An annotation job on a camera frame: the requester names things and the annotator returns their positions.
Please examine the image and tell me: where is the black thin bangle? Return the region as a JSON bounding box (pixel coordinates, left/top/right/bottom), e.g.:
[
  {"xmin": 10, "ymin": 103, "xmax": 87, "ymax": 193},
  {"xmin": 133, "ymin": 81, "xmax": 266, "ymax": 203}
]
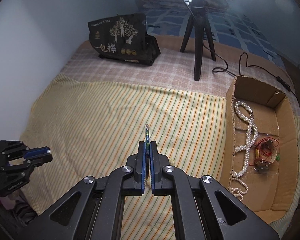
[{"xmin": 145, "ymin": 124, "xmax": 150, "ymax": 180}]

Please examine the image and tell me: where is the white pearl necklace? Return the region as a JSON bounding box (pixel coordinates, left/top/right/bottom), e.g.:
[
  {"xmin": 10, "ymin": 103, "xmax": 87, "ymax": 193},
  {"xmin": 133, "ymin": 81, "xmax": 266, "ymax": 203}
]
[{"xmin": 228, "ymin": 100, "xmax": 259, "ymax": 202}]

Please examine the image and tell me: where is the brown strap wristwatch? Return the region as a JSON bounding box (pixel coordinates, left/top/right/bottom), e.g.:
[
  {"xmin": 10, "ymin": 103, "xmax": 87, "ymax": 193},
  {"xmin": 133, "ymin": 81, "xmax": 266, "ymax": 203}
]
[{"xmin": 253, "ymin": 137, "xmax": 280, "ymax": 172}]

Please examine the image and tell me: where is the yellow striped bed cloth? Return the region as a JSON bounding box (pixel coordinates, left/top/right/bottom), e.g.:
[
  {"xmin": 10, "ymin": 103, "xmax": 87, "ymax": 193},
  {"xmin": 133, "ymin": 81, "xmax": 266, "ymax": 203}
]
[{"xmin": 21, "ymin": 74, "xmax": 300, "ymax": 236}]

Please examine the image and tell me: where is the pink plaid bed blanket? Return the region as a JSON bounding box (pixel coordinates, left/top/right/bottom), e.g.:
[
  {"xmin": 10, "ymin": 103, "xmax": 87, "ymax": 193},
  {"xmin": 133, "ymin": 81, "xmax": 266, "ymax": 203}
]
[{"xmin": 57, "ymin": 39, "xmax": 300, "ymax": 117}]

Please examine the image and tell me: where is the open cardboard box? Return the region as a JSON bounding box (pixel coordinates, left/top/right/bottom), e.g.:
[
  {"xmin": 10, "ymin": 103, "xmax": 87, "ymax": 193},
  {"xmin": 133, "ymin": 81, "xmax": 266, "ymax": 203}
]
[{"xmin": 219, "ymin": 75, "xmax": 299, "ymax": 224}]

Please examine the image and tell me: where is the black printed snack bag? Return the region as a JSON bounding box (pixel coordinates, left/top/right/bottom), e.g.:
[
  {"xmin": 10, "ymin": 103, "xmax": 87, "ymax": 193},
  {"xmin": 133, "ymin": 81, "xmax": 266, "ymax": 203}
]
[{"xmin": 88, "ymin": 13, "xmax": 161, "ymax": 66}]

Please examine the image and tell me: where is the black tripod stand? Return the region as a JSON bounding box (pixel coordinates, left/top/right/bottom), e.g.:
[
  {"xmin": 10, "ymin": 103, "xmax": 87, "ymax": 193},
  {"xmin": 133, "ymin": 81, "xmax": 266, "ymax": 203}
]
[{"xmin": 180, "ymin": 0, "xmax": 216, "ymax": 81}]

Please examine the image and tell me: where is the blue checked bed sheet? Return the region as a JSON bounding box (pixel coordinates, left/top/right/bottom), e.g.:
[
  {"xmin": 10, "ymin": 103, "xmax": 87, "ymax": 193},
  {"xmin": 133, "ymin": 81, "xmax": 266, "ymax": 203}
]
[{"xmin": 142, "ymin": 8, "xmax": 285, "ymax": 69}]

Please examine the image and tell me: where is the black light power cable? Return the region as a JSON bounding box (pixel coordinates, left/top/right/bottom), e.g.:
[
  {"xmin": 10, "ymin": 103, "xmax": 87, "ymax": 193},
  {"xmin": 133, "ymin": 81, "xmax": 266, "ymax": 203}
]
[{"xmin": 176, "ymin": 0, "xmax": 297, "ymax": 97}]

